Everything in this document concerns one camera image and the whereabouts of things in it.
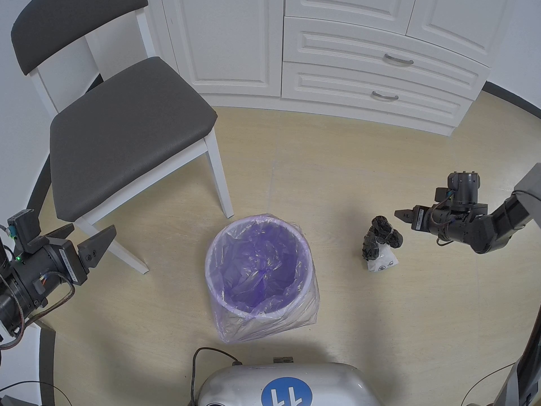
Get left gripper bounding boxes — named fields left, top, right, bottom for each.
left=16, top=223, right=117, bottom=288

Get white printed wrapper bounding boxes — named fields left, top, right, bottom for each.
left=367, top=244, right=399, bottom=274

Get crumpled black plastic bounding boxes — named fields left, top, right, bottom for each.
left=362, top=214, right=403, bottom=262

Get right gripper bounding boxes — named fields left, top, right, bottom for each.
left=412, top=204, right=453, bottom=233

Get white chair dark grey seat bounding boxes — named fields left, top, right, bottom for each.
left=10, top=0, right=235, bottom=275

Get purple plastic bag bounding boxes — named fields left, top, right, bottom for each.
left=205, top=213, right=320, bottom=345

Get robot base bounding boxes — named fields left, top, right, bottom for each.
left=192, top=356, right=381, bottom=406

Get white trash bin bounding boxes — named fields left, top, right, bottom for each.
left=215, top=217, right=316, bottom=323

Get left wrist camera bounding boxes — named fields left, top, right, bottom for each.
left=6, top=209, right=43, bottom=255

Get black cable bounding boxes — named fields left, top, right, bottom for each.
left=0, top=380, right=69, bottom=406
left=462, top=361, right=521, bottom=406
left=191, top=347, right=242, bottom=403

